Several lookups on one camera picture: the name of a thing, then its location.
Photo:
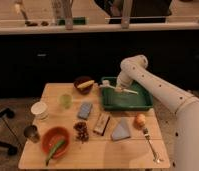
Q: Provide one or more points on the white handled brush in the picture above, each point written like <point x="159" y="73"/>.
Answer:
<point x="106" y="84"/>

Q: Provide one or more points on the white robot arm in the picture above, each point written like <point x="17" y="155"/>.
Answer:
<point x="178" y="101"/>

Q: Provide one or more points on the green plastic tray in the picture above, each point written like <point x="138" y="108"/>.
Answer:
<point x="114" y="101"/>

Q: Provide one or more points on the yellow corn cob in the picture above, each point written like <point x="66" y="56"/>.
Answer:
<point x="85" y="84"/>

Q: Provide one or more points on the dark brown bowl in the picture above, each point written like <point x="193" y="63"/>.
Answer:
<point x="80" y="80"/>

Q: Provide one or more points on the blue sponge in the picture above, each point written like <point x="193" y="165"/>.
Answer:
<point x="84" y="110"/>

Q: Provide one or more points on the brown wooden block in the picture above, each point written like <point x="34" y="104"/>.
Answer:
<point x="101" y="124"/>

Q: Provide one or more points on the green translucent cup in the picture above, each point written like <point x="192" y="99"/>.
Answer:
<point x="65" y="101"/>

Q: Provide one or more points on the grey triangular cloth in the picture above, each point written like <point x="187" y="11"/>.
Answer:
<point x="121" y="131"/>

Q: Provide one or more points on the orange fruit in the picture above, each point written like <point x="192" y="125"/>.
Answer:
<point x="140" y="120"/>

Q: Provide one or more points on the dark grape bunch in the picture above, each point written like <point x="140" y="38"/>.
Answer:
<point x="82" y="131"/>

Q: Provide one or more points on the wooden table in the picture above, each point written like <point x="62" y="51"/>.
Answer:
<point x="99" y="152"/>

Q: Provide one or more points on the white stacked cups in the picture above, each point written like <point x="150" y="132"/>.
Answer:
<point x="39" y="110"/>

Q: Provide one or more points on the metal fork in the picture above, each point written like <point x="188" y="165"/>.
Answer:
<point x="154" y="152"/>

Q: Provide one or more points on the orange bowl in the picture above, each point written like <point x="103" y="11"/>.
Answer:
<point x="51" y="137"/>

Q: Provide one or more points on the green chili pepper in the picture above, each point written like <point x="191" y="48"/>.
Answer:
<point x="53" y="151"/>

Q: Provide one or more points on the metal cup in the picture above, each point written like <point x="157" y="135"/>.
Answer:
<point x="31" y="133"/>

